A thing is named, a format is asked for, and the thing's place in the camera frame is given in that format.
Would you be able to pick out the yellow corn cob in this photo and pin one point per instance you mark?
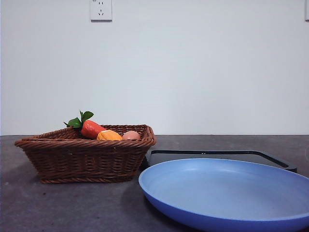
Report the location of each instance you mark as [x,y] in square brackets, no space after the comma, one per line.
[108,135]

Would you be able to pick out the blue round plate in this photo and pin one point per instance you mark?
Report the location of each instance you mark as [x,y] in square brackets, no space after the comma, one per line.
[217,193]

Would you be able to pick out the brown wicker basket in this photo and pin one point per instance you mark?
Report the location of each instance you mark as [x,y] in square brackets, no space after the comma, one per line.
[84,162]

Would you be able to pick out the black rectangular tray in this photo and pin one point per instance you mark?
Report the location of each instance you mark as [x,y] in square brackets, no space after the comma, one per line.
[169,154]

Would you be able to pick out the orange carrot with green leaves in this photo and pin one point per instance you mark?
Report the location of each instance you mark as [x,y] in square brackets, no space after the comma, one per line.
[90,129]

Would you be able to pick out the white wall socket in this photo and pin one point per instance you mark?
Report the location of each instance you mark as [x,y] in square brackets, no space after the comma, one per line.
[101,10]

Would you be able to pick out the white wall plate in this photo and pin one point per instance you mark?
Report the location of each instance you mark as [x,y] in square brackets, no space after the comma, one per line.
[307,9]

